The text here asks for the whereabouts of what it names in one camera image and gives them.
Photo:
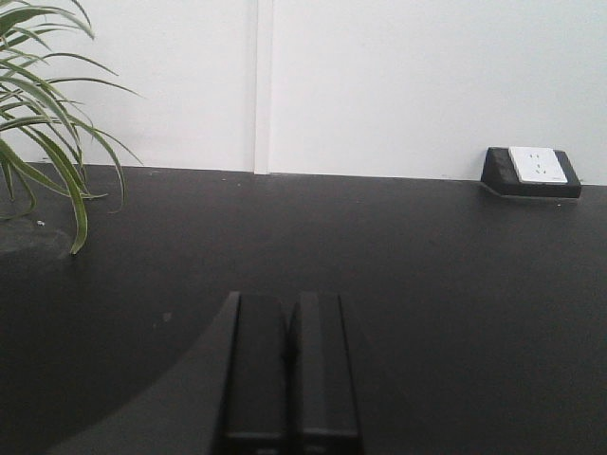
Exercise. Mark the white socket on black base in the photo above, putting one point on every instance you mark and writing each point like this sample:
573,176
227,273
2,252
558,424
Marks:
530,172

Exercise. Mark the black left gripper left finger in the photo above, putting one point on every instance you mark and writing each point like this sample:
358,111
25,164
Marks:
253,417

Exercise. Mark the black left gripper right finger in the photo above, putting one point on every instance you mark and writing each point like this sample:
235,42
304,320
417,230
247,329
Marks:
322,405

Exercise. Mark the green spider plant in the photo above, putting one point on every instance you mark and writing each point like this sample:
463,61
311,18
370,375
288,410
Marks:
34,106

